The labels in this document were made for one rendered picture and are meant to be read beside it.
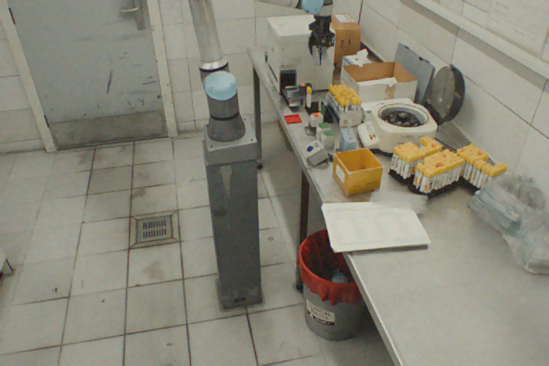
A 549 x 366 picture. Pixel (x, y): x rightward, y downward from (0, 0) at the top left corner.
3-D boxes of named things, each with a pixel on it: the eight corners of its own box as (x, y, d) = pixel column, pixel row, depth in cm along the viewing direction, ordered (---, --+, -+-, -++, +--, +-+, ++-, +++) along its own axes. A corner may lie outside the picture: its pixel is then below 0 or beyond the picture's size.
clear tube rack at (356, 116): (325, 106, 215) (326, 92, 211) (345, 104, 217) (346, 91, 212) (339, 127, 199) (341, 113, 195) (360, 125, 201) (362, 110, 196)
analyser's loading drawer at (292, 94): (279, 88, 227) (279, 78, 224) (292, 87, 228) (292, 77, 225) (289, 106, 211) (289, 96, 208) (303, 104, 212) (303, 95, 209)
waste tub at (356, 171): (331, 176, 170) (333, 153, 164) (363, 169, 173) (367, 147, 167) (345, 197, 160) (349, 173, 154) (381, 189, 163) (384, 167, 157)
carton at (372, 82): (338, 93, 226) (340, 64, 217) (391, 88, 231) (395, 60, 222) (355, 116, 207) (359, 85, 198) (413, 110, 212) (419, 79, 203)
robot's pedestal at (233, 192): (223, 310, 230) (206, 165, 177) (218, 280, 245) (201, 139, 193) (261, 302, 233) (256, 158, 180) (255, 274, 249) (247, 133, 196)
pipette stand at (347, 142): (335, 150, 184) (336, 128, 178) (352, 149, 185) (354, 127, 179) (340, 163, 176) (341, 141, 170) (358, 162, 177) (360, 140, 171)
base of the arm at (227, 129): (206, 143, 176) (202, 121, 170) (209, 122, 188) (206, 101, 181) (245, 140, 176) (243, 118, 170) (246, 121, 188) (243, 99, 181)
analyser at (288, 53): (267, 73, 247) (266, 17, 229) (316, 69, 252) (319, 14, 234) (279, 97, 223) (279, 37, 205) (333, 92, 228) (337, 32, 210)
